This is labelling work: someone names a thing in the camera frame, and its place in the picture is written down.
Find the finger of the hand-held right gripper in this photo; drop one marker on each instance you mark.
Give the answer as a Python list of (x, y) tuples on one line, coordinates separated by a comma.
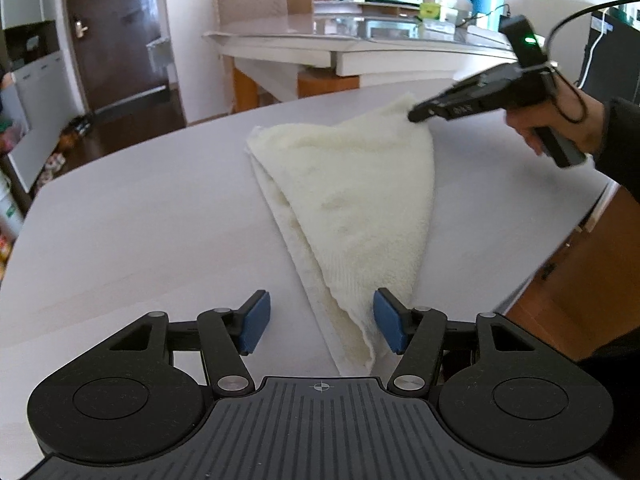
[(427, 107)]

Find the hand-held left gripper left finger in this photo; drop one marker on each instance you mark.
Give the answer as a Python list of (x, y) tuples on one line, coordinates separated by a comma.
[(254, 322)]

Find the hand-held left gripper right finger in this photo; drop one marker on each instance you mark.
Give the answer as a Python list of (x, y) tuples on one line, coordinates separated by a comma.
[(389, 322)]

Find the cream terry towel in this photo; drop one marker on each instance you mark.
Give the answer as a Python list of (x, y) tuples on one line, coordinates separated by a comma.
[(350, 185)]

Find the person's right forearm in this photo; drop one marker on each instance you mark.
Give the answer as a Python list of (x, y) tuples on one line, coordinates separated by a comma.
[(622, 145)]

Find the person's right hand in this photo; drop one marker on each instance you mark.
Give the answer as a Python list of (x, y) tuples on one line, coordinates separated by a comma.
[(582, 120)]

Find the green tissue box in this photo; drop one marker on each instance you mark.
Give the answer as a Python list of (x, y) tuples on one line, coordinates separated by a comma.
[(430, 11)]

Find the orange wooden stool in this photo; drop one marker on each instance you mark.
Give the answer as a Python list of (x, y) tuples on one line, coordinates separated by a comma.
[(327, 85)]

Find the black computer case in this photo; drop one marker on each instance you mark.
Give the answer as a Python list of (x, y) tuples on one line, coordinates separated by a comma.
[(622, 60)]

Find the glass-topped dining table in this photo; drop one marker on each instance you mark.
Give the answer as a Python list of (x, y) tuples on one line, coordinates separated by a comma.
[(300, 35)]

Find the beige woven chair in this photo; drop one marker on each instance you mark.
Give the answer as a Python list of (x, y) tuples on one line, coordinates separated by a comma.
[(247, 2)]

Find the white pink shoes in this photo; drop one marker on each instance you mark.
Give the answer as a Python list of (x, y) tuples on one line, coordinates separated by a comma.
[(54, 164)]

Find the dark shoes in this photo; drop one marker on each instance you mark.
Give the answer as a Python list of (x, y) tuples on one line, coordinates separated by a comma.
[(81, 125)]

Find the white plastic bucket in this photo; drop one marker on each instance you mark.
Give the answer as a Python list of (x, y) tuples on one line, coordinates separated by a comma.
[(9, 207)]

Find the white cabinet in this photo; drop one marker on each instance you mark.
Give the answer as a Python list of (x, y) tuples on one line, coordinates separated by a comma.
[(42, 100)]

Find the dark wooden door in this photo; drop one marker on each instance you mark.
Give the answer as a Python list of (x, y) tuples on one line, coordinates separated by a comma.
[(115, 35)]

